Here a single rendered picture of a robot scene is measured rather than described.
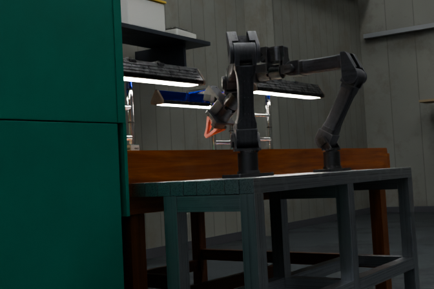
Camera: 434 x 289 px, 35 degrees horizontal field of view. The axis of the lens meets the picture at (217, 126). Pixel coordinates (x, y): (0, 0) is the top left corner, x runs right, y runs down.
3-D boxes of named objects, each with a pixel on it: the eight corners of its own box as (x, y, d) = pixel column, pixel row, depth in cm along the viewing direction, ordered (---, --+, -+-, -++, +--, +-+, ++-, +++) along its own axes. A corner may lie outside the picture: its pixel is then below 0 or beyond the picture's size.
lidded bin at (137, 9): (132, 40, 551) (130, 9, 553) (168, 33, 531) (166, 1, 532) (92, 33, 514) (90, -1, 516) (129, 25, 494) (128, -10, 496)
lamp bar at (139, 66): (206, 84, 277) (205, 67, 277) (87, 72, 228) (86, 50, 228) (190, 87, 282) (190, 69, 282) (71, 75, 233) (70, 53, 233)
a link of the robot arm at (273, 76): (265, 62, 274) (280, 59, 270) (272, 64, 279) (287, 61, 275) (266, 79, 274) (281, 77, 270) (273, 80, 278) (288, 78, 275)
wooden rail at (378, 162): (389, 185, 337) (387, 147, 338) (119, 216, 195) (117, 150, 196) (367, 186, 344) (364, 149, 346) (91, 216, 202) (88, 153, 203)
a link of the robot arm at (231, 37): (221, 78, 236) (227, 22, 209) (247, 77, 236) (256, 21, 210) (224, 108, 230) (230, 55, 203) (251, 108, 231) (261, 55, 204)
